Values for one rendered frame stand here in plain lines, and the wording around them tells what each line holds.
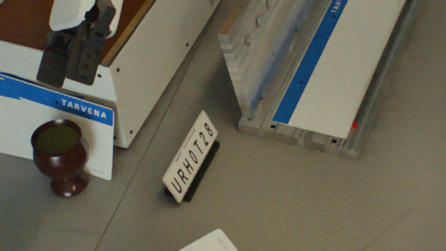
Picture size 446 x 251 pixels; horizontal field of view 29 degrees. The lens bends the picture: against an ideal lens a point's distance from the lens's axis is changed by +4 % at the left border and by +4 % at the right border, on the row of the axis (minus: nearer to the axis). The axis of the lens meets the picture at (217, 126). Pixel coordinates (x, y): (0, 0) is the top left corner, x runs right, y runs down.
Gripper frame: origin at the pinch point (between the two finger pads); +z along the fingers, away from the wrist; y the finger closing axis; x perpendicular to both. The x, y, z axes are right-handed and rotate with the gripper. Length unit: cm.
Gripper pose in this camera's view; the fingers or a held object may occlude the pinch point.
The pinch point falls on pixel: (65, 75)
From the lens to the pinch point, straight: 99.5
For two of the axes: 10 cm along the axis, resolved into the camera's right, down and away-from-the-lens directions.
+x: -8.2, -2.8, -4.9
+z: -2.5, 9.6, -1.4
